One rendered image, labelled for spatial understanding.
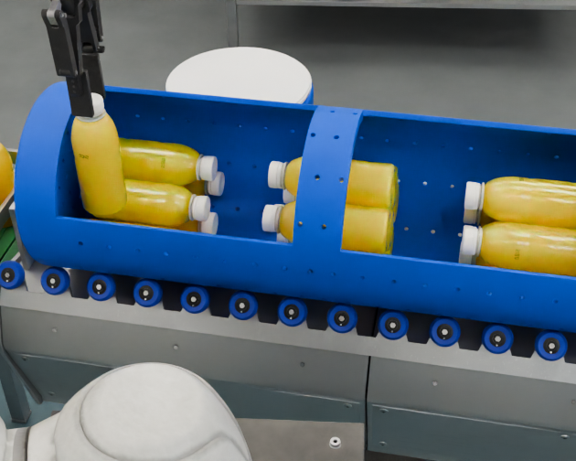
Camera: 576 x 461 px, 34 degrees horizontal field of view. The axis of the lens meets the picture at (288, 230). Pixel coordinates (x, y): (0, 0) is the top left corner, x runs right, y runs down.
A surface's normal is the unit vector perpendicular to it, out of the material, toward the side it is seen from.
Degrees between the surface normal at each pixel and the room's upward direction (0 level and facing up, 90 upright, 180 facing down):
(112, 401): 10
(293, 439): 1
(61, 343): 70
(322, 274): 95
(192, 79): 0
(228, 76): 0
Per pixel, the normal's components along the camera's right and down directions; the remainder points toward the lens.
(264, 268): -0.20, 0.69
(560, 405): -0.19, 0.32
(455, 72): -0.01, -0.78
